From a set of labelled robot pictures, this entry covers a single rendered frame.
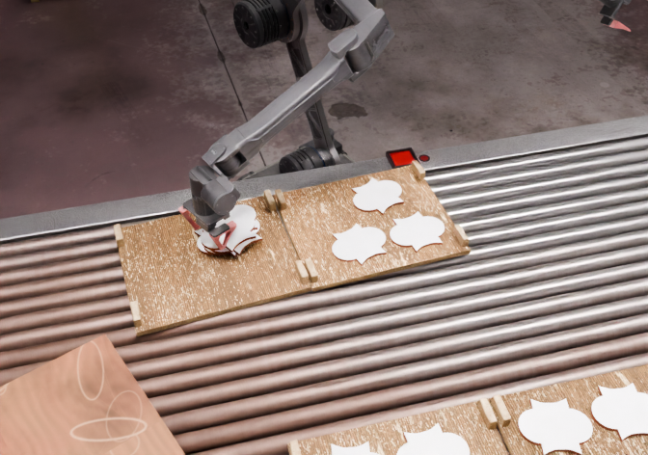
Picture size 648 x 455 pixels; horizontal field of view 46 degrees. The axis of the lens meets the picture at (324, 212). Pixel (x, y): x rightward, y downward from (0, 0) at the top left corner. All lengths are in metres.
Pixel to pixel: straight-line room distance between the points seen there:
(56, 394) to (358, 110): 2.71
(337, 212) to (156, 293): 0.51
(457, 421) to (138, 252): 0.86
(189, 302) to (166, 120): 2.27
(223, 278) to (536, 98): 2.68
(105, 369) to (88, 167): 2.26
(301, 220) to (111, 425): 0.75
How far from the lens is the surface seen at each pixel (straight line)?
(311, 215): 1.97
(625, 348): 1.84
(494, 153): 2.26
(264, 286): 1.81
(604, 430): 1.67
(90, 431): 1.51
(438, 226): 1.95
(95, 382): 1.57
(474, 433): 1.60
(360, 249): 1.88
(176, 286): 1.83
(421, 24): 4.75
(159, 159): 3.73
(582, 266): 1.98
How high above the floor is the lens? 2.28
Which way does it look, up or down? 43 degrees down
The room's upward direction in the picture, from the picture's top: straight up
